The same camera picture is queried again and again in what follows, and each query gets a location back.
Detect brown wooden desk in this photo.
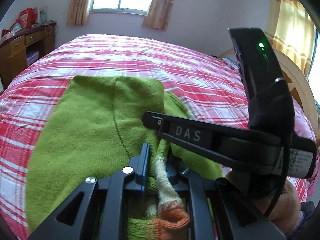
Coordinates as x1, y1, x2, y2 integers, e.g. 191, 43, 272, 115
1, 22, 56, 89

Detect green knitted sweater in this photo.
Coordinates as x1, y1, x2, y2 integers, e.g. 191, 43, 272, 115
25, 75, 222, 239

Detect left beige curtain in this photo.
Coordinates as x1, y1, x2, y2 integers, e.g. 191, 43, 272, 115
66, 0, 91, 27

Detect person's right hand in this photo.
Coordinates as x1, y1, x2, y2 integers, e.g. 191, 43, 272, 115
225, 171, 300, 234

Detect patterned pillow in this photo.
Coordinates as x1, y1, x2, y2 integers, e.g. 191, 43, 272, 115
221, 54, 239, 71

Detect right beige curtain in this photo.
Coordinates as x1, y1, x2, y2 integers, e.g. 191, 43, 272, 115
142, 0, 174, 31

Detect wooden headboard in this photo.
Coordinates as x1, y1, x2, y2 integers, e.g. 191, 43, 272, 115
227, 48, 318, 137

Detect red plaid bed sheet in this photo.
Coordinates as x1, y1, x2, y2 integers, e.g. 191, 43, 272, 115
0, 33, 318, 240

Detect beige curtain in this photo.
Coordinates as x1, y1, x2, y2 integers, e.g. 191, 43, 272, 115
142, 0, 174, 31
66, 0, 91, 27

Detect red gift bag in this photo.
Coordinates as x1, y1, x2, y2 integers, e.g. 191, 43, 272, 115
17, 8, 37, 29

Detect yellow curtain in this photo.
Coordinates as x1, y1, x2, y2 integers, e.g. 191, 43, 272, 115
266, 0, 316, 76

